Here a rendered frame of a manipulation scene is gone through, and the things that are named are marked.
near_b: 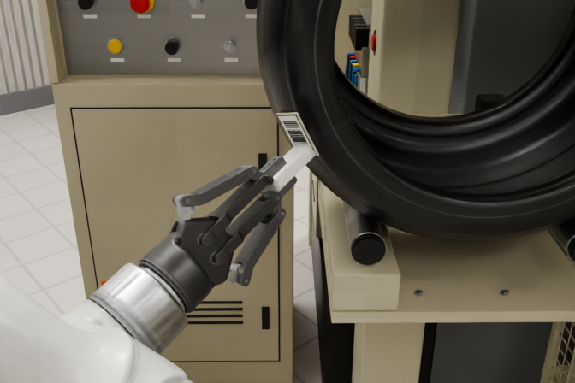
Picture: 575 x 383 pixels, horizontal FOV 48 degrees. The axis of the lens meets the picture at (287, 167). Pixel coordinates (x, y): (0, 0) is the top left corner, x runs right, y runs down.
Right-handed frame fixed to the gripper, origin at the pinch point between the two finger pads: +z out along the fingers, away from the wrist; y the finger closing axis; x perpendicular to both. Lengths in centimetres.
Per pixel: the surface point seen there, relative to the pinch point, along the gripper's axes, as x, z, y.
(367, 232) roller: 0.5, 4.5, 14.1
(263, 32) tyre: 0.2, 6.7, -14.2
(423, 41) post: -13.2, 42.7, 7.0
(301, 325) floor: -105, 33, 92
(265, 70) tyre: -1.3, 5.2, -10.3
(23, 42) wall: -337, 87, -22
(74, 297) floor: -162, -6, 53
